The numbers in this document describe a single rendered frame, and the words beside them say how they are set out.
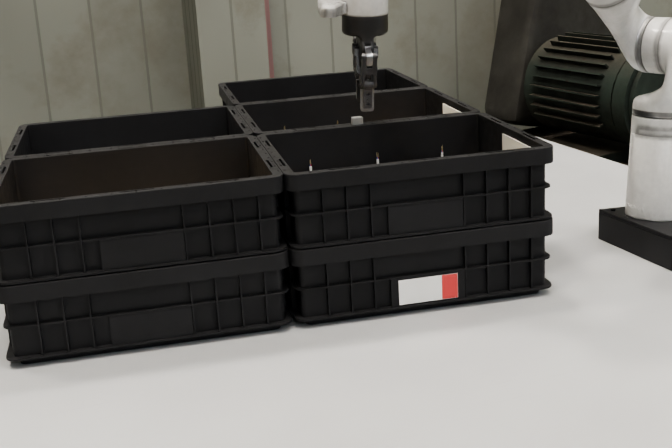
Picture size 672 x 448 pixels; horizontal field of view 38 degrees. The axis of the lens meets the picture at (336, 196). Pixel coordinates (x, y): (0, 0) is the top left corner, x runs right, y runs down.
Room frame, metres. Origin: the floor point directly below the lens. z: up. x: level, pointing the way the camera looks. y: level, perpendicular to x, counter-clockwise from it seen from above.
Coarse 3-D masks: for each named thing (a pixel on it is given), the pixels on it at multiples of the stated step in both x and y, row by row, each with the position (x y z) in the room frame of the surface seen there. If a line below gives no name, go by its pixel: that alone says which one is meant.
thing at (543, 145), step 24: (408, 120) 1.63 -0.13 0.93; (432, 120) 1.64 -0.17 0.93; (264, 144) 1.51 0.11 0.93; (288, 168) 1.34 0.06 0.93; (336, 168) 1.33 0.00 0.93; (360, 168) 1.32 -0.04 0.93; (384, 168) 1.33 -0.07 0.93; (408, 168) 1.34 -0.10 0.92; (432, 168) 1.34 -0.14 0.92; (456, 168) 1.35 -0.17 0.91; (480, 168) 1.36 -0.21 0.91; (504, 168) 1.36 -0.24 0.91
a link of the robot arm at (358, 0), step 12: (324, 0) 1.60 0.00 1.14; (336, 0) 1.61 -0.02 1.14; (348, 0) 1.58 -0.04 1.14; (360, 0) 1.57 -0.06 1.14; (372, 0) 1.57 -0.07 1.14; (384, 0) 1.58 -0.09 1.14; (324, 12) 1.56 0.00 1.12; (336, 12) 1.56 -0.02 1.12; (348, 12) 1.58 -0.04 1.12; (360, 12) 1.57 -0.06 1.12; (372, 12) 1.57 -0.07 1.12; (384, 12) 1.59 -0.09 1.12
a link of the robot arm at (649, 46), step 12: (648, 24) 1.60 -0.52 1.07; (660, 24) 1.58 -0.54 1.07; (648, 36) 1.58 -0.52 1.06; (660, 36) 1.57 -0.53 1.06; (648, 48) 1.58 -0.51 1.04; (660, 48) 1.56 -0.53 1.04; (648, 60) 1.58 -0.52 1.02; (660, 60) 1.56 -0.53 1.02; (660, 72) 1.59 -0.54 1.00; (648, 96) 1.58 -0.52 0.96; (660, 96) 1.55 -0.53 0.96; (636, 108) 1.59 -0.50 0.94; (648, 108) 1.57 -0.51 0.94; (660, 108) 1.56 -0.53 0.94
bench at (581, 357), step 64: (576, 192) 1.93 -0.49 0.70; (576, 256) 1.55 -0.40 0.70; (0, 320) 1.41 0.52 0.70; (384, 320) 1.32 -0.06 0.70; (448, 320) 1.31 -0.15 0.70; (512, 320) 1.30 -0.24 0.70; (576, 320) 1.28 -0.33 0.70; (640, 320) 1.27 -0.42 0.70; (0, 384) 1.18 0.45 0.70; (64, 384) 1.17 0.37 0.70; (128, 384) 1.16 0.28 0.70; (192, 384) 1.15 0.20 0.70; (256, 384) 1.14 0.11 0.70; (320, 384) 1.13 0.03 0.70; (384, 384) 1.12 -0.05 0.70; (448, 384) 1.11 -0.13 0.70; (512, 384) 1.10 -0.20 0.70; (576, 384) 1.09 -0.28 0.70; (640, 384) 1.08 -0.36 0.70
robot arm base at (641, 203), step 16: (640, 128) 1.58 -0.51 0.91; (656, 128) 1.56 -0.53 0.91; (640, 144) 1.57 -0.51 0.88; (656, 144) 1.56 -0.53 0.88; (640, 160) 1.57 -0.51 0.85; (656, 160) 1.55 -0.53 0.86; (640, 176) 1.57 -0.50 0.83; (656, 176) 1.55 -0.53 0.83; (640, 192) 1.56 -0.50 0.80; (656, 192) 1.55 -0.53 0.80; (640, 208) 1.56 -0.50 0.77; (656, 208) 1.55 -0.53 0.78
